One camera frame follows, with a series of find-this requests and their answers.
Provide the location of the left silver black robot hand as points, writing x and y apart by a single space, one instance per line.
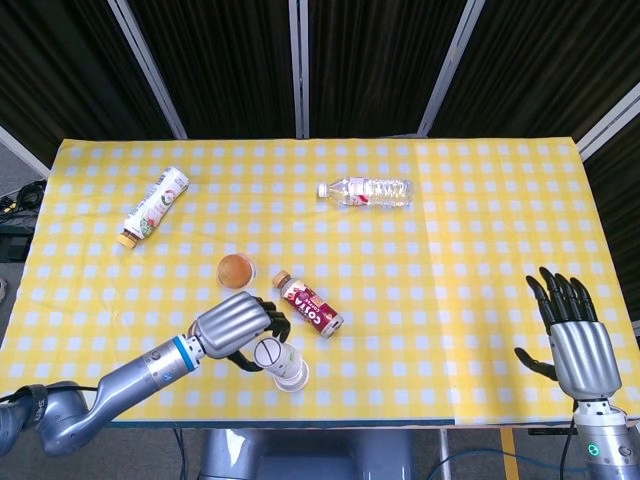
230 325

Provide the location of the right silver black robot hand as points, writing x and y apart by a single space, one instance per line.
582 355

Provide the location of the paper cup with line mark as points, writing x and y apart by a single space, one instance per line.
275 357

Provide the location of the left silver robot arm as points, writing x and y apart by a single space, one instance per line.
125 382

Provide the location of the orange jelly cup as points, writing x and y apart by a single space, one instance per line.
234 270

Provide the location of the paper cup green leaf print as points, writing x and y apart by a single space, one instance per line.
291 388

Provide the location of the red Costa coffee bottle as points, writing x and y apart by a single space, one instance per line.
310 305

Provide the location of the white label tea bottle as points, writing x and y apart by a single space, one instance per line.
155 205

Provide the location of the grey robot torso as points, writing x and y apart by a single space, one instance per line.
300 455

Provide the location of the yellow white checked tablecloth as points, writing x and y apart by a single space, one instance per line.
475 240

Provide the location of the white table leg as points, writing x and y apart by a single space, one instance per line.
443 450

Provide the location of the clear water bottle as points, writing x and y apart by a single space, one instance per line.
380 192

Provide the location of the black equipment box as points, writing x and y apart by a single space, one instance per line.
12 242

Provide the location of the white screen frame post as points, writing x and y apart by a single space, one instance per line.
450 67
147 67
22 152
607 125
300 67

